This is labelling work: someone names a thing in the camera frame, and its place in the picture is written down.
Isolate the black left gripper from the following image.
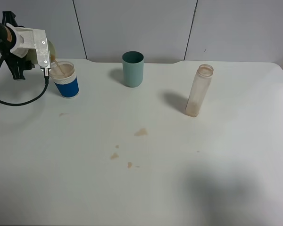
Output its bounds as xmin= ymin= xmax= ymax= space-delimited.
xmin=2 ymin=11 xmax=35 ymax=81

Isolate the light green plastic cup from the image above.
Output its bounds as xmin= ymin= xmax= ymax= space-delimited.
xmin=26 ymin=40 xmax=56 ymax=65

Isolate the clear pink-label drink bottle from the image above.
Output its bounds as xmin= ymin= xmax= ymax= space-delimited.
xmin=185 ymin=64 xmax=214 ymax=117

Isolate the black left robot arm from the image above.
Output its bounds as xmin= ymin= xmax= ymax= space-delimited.
xmin=0 ymin=11 xmax=34 ymax=80

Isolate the blue sleeved clear cup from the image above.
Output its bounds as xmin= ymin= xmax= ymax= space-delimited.
xmin=50 ymin=61 xmax=79 ymax=98

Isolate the teal plastic cup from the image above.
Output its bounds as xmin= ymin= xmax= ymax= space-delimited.
xmin=122 ymin=51 xmax=144 ymax=88

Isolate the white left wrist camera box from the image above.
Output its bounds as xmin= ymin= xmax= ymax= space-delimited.
xmin=16 ymin=27 xmax=51 ymax=69

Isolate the black left camera cable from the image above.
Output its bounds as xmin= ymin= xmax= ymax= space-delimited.
xmin=0 ymin=53 xmax=50 ymax=107

